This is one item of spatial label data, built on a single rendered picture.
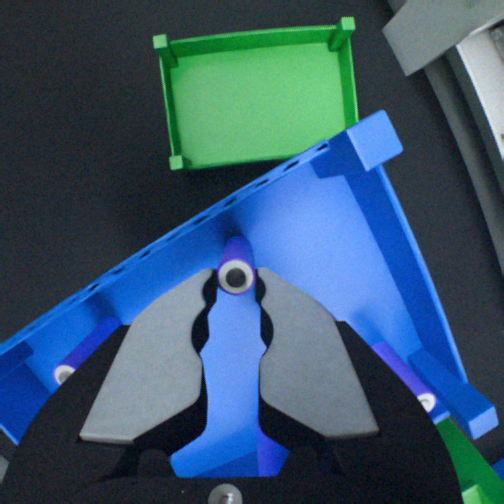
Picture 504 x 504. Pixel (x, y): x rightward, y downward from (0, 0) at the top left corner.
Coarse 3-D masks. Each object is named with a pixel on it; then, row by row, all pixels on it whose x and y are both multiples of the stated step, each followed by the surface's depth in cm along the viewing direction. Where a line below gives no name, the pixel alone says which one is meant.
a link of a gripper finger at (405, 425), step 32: (352, 352) 8; (384, 384) 7; (384, 416) 6; (416, 416) 6; (352, 448) 6; (384, 448) 5; (416, 448) 5; (384, 480) 5; (416, 480) 5; (448, 480) 5
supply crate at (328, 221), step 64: (384, 128) 11; (256, 192) 14; (320, 192) 19; (384, 192) 14; (192, 256) 20; (256, 256) 20; (320, 256) 20; (384, 256) 20; (64, 320) 20; (128, 320) 21; (256, 320) 21; (384, 320) 21; (0, 384) 18; (256, 384) 22; (448, 384) 18; (192, 448) 23; (256, 448) 24
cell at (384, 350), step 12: (372, 348) 21; (384, 348) 21; (384, 360) 20; (396, 360) 19; (396, 372) 18; (408, 372) 17; (408, 384) 17; (420, 384) 16; (420, 396) 16; (432, 396) 16
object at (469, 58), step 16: (480, 32) 31; (496, 32) 30; (464, 48) 33; (480, 48) 33; (496, 48) 32; (464, 64) 34; (480, 64) 34; (496, 64) 33; (464, 80) 37; (480, 80) 34; (496, 80) 34; (480, 96) 35; (496, 96) 34; (480, 112) 37; (496, 112) 35; (480, 128) 39; (496, 128) 36; (496, 144) 37; (496, 160) 39; (496, 176) 42
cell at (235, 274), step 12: (228, 240) 18; (240, 240) 17; (228, 252) 14; (240, 252) 14; (252, 252) 17; (228, 264) 13; (240, 264) 13; (252, 264) 13; (216, 276) 13; (228, 276) 13; (240, 276) 13; (252, 276) 13; (228, 288) 13; (240, 288) 13
